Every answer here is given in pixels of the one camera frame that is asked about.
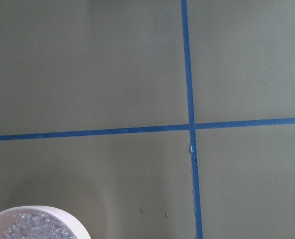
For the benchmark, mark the pink plastic bowl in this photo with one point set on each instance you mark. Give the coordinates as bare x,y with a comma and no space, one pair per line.
8,217

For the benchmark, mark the clear ice cubes pile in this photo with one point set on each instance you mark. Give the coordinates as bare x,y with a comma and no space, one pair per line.
37,225

